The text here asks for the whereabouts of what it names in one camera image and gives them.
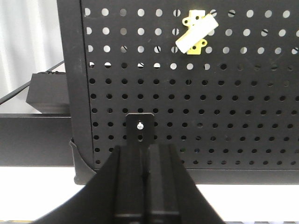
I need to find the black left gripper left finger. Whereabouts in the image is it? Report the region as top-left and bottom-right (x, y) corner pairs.
(34, 146), (146, 224)

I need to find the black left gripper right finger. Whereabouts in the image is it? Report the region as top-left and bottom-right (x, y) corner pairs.
(145, 144), (224, 224)

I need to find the yellow-white lever knob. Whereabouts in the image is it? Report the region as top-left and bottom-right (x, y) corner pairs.
(175, 10), (219, 55)

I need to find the left black table clamp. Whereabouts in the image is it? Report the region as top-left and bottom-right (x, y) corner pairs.
(126, 112), (155, 149)

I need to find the black box behind pegboard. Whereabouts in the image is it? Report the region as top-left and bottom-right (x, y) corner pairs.
(26, 71), (70, 114)

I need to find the black perforated pegboard panel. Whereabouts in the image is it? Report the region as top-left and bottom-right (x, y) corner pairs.
(57, 0), (299, 185)

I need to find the grey curtain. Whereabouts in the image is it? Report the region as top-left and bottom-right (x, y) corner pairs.
(0, 0), (65, 98)

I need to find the black power cable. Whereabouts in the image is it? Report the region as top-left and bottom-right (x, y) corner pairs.
(0, 60), (65, 105)

